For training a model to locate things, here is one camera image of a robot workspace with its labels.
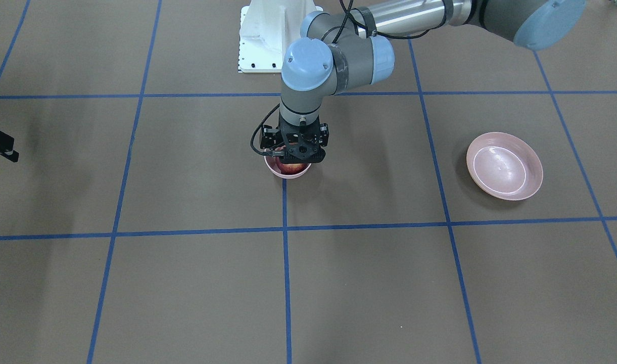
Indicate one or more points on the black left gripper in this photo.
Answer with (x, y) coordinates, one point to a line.
(271, 136)

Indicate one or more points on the pink bowl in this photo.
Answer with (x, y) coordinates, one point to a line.
(273, 169)

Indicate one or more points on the red apple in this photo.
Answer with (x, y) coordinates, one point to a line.
(290, 169)

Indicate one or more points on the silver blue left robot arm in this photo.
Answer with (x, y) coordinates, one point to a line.
(336, 53)

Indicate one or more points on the pink plate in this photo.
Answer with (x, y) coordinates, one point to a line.
(504, 166)

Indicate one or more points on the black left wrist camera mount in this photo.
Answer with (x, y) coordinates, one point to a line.
(300, 148)

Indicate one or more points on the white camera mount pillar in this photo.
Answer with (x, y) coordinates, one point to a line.
(267, 29)

